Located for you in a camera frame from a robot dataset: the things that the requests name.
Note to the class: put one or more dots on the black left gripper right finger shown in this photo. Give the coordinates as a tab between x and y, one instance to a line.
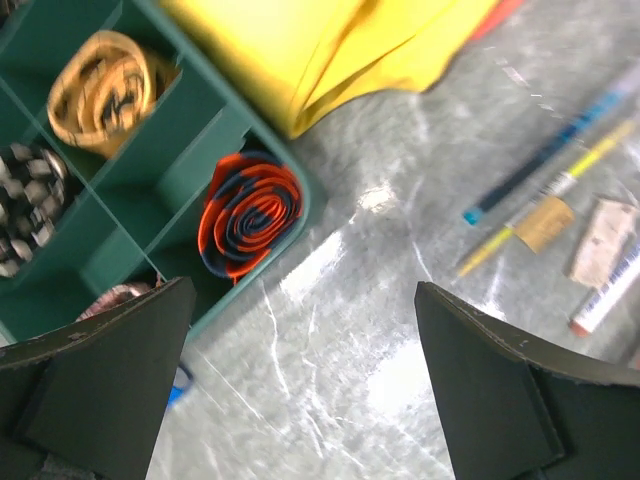
515	406

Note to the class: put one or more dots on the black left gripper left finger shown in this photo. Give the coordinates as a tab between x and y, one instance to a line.
93	393

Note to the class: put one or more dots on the white marker brown cap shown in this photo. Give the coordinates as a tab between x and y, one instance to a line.
599	304

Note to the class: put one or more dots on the dark blue pen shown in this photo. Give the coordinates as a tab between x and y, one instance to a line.
617	92

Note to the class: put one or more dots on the yellow pencil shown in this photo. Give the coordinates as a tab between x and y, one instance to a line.
557	186

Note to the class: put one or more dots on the orange pen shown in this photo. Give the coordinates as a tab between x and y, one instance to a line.
502	11

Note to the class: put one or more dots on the blue grey cylinder object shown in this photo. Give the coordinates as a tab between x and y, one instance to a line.
183	381

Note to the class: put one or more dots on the green compartment tray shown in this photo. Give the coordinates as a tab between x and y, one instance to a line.
138	212

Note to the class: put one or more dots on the small tan eraser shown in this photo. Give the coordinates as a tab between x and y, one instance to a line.
540	227

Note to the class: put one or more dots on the beige eraser block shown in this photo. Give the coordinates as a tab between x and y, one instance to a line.
611	224

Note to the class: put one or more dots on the black white rolled tie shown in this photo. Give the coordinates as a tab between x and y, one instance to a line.
33	198

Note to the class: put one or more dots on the orange navy rolled tie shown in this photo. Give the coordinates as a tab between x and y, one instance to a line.
252	203

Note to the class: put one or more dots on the yellow black rolled tie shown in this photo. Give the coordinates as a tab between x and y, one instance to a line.
107	89

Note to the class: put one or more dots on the yellow folded cloth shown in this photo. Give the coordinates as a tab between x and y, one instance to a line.
297	61

